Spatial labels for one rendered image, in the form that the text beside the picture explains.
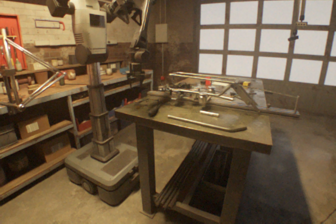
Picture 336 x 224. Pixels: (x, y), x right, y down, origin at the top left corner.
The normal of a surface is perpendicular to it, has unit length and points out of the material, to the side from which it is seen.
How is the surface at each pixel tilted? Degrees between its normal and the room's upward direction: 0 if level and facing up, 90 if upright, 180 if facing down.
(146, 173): 90
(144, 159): 90
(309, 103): 90
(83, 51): 90
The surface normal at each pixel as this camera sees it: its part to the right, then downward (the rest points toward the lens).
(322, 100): -0.46, 0.26
